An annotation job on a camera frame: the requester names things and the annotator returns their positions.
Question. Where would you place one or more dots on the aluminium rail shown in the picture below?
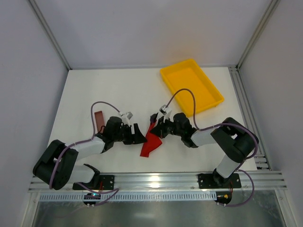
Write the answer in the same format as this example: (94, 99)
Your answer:
(262, 180)
(261, 159)

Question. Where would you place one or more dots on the left frame post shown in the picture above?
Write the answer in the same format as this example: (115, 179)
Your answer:
(40, 17)

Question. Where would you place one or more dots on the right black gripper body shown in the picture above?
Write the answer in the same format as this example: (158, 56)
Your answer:
(162, 127)

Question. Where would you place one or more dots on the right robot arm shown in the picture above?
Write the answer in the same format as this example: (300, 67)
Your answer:
(236, 141)

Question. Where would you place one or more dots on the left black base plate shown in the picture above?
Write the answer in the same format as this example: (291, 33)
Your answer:
(103, 182)

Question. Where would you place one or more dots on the right side aluminium rail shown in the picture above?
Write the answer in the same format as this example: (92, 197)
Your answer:
(261, 159)

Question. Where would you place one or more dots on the front aluminium rail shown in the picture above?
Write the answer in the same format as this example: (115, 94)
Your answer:
(262, 180)

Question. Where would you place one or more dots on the yellow plastic bin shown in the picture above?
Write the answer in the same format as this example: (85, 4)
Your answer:
(187, 74)

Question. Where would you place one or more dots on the frame post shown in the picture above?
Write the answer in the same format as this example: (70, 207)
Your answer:
(40, 17)
(270, 9)

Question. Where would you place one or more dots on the brown utensil tray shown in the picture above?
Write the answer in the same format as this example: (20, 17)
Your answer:
(99, 119)

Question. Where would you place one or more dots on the slotted cable duct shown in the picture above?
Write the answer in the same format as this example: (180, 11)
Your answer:
(129, 196)

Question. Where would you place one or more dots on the right frame post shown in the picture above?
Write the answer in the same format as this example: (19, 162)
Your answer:
(270, 9)

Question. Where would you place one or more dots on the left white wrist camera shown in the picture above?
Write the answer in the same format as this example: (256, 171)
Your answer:
(126, 120)

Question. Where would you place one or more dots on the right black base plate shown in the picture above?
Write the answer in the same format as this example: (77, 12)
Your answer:
(215, 181)

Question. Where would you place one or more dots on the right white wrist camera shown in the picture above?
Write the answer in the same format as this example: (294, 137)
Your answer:
(165, 112)

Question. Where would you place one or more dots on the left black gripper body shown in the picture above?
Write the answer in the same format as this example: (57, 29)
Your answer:
(131, 136)

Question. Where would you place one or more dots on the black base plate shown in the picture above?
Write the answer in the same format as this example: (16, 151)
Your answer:
(215, 181)
(103, 182)

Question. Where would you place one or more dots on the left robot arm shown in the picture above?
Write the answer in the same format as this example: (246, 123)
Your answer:
(57, 165)

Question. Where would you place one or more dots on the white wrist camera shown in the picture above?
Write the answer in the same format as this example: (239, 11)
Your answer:
(126, 120)
(165, 112)

